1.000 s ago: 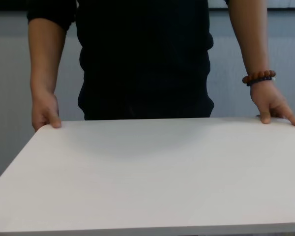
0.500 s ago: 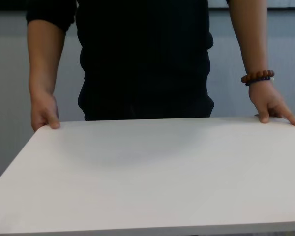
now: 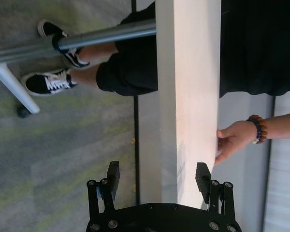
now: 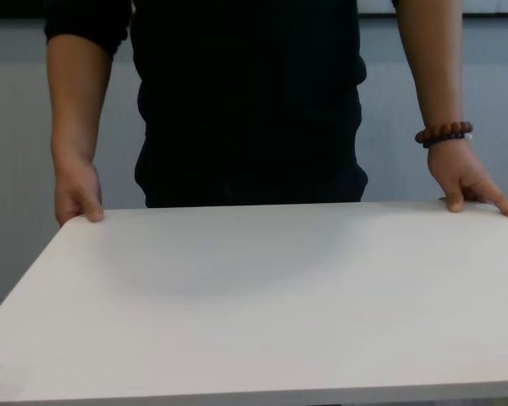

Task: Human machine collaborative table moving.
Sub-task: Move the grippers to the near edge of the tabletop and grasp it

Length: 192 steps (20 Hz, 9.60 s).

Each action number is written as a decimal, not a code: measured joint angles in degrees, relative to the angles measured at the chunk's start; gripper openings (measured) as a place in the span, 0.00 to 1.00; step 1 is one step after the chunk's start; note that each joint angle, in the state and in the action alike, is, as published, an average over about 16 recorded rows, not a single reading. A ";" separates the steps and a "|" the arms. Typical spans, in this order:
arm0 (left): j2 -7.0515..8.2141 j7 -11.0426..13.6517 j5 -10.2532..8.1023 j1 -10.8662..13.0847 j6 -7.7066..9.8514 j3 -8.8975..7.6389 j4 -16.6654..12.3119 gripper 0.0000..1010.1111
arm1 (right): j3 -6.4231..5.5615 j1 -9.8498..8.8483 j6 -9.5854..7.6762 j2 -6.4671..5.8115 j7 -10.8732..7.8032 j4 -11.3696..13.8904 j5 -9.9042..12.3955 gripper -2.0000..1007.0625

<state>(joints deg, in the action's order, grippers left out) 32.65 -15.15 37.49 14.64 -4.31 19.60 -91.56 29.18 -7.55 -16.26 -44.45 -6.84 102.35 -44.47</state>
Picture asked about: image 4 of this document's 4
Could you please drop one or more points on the person's right hand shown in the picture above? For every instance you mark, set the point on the person's right hand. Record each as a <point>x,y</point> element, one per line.
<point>78,190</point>

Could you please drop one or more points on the white rectangular table top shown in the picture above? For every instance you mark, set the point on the white rectangular table top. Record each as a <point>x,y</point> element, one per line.
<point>254,304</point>

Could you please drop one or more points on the person's right forearm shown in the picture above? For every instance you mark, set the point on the person's right forearm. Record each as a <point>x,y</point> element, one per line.
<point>78,110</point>

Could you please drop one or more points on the person's left forearm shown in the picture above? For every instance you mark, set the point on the person's left forearm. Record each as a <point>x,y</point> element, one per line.
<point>436,76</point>

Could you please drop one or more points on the person's left hand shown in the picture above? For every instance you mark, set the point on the person's left hand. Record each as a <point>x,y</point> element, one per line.
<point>461,173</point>

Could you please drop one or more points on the black wall frame strip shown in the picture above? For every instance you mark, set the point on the black wall frame strip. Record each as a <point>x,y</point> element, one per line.
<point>12,8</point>

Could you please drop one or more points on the black shirt of person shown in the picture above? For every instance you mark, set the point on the black shirt of person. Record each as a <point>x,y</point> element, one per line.
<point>245,84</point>

